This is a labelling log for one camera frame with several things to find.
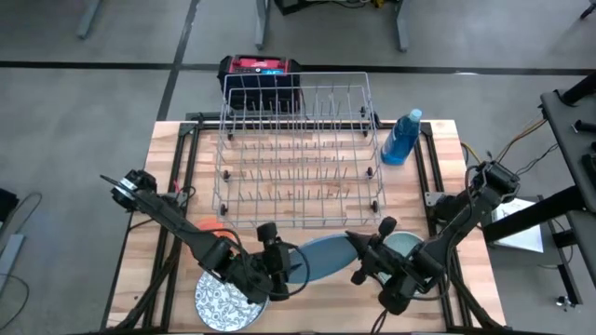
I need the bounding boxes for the black power strip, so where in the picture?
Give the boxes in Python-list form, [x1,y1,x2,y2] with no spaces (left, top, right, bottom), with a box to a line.
[273,0,404,16]

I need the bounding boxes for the grey metal desk leg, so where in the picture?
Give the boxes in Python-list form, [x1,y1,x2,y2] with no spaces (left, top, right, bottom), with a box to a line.
[254,0,272,51]
[395,0,412,53]
[76,0,104,41]

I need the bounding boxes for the orange cup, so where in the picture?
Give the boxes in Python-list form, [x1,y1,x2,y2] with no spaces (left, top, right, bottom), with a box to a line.
[194,217,237,243]

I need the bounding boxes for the grey lace-patterned plate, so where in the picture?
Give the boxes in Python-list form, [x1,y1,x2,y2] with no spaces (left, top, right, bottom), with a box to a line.
[194,271,271,332]

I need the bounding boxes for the black box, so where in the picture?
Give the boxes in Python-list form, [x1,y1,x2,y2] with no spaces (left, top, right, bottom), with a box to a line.
[0,188,20,222]

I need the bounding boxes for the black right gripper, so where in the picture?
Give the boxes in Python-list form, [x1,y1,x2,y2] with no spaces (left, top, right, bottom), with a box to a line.
[346,216,423,292]

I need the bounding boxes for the large plain blue plate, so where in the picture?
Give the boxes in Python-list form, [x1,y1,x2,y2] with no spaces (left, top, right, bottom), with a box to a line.
[286,234,360,285]

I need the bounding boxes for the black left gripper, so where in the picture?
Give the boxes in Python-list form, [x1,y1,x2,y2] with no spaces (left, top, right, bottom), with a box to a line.
[227,222,305,303]

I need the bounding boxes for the grey wire dish rack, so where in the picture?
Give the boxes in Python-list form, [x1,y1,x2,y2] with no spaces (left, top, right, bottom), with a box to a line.
[211,70,387,230]

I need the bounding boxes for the yellow cable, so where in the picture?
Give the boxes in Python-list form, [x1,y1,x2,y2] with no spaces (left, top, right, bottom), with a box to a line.
[460,118,549,187]

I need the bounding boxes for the red and black toolbox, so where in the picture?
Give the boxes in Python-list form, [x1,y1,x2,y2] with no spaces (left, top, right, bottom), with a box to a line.
[217,54,303,113]

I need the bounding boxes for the black aluminium table frame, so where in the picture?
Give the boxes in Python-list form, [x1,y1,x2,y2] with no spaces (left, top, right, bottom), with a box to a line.
[105,111,507,335]

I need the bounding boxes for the light teal plate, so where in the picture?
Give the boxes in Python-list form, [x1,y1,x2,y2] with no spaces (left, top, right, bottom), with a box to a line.
[379,231,427,286]

